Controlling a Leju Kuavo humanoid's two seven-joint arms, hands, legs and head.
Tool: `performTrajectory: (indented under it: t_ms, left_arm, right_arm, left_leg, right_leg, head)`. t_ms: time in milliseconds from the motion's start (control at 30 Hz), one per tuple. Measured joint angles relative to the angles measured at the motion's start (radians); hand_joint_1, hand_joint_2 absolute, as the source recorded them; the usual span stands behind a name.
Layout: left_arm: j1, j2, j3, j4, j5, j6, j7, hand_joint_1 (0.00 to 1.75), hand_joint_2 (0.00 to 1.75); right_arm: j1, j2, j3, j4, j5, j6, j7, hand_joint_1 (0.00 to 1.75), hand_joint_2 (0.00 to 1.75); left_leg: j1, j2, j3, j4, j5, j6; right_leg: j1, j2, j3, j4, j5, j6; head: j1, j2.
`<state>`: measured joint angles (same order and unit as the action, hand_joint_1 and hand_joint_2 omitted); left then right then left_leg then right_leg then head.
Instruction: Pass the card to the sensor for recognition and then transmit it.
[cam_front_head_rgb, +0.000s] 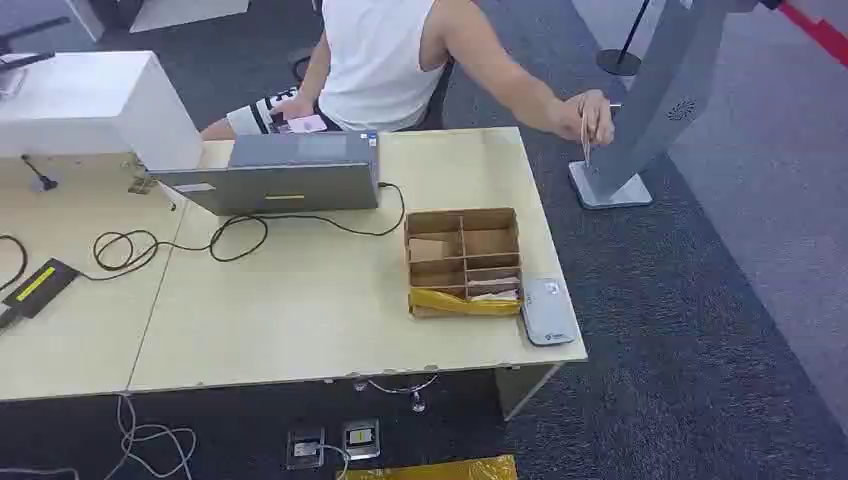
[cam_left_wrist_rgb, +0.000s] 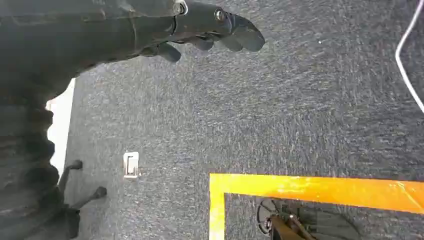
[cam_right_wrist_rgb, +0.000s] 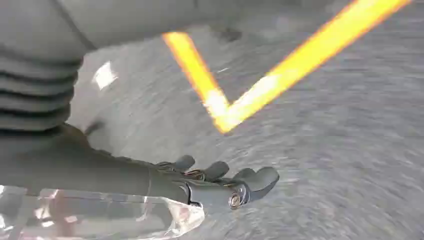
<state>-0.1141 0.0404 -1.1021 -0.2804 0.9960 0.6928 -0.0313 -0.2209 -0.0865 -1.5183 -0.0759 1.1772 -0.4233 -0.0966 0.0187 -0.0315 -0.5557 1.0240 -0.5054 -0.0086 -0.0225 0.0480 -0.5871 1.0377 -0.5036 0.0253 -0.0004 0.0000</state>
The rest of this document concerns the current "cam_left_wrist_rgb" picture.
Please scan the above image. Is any yellow floor tape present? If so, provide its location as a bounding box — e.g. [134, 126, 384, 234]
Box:
[208, 172, 424, 240]

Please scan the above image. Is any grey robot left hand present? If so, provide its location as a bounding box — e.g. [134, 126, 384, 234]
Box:
[0, 0, 266, 104]

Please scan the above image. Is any black chair base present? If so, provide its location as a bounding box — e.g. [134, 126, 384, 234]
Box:
[58, 159, 108, 211]

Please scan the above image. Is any white floor socket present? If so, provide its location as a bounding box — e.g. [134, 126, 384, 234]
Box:
[122, 151, 140, 180]

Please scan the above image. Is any white panel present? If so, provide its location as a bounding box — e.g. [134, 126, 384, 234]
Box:
[45, 77, 77, 177]

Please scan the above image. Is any thin white cable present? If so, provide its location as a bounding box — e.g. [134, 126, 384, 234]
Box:
[394, 0, 424, 115]

